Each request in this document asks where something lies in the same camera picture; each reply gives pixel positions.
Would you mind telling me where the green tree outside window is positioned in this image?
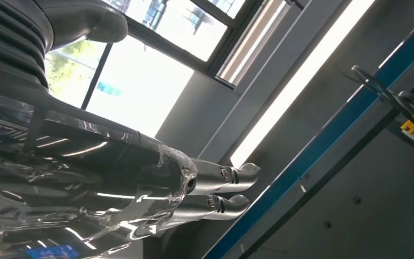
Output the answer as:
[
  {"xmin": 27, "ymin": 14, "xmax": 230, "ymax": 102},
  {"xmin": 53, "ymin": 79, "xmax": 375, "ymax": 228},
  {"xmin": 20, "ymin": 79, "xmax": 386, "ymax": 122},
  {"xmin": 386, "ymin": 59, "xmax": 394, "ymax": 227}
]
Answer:
[{"xmin": 44, "ymin": 37, "xmax": 108, "ymax": 108}]

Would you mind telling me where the black hanging cable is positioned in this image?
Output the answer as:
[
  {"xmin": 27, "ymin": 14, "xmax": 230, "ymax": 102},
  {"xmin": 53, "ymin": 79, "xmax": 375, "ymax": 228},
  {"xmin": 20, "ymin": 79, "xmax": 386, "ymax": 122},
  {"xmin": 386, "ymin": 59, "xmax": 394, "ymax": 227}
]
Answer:
[{"xmin": 351, "ymin": 65, "xmax": 414, "ymax": 136}]

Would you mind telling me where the long white ceiling light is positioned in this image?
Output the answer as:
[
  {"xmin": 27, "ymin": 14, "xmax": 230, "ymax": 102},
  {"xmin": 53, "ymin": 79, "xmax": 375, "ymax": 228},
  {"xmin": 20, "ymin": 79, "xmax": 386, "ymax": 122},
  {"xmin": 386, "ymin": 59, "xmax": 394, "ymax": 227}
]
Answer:
[{"xmin": 230, "ymin": 0, "xmax": 376, "ymax": 169}]

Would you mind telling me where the beige roller blind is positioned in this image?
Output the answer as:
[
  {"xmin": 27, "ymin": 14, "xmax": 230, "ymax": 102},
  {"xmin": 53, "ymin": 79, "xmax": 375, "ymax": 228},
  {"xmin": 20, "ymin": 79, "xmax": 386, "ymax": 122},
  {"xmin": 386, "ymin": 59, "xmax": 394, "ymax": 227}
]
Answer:
[{"xmin": 217, "ymin": 0, "xmax": 293, "ymax": 86}]

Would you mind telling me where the blue metal beam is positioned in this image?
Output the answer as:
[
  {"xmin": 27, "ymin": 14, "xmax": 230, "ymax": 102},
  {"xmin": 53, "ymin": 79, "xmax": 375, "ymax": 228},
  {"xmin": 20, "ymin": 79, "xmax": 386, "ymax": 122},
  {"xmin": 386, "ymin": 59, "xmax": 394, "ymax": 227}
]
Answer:
[{"xmin": 203, "ymin": 10, "xmax": 414, "ymax": 259}]

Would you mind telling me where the dark window frame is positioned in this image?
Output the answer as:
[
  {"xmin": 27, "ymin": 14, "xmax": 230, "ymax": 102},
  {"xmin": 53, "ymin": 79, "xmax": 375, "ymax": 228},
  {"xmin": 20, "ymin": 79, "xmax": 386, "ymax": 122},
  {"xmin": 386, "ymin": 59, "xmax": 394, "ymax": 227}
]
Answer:
[{"xmin": 80, "ymin": 0, "xmax": 304, "ymax": 110}]

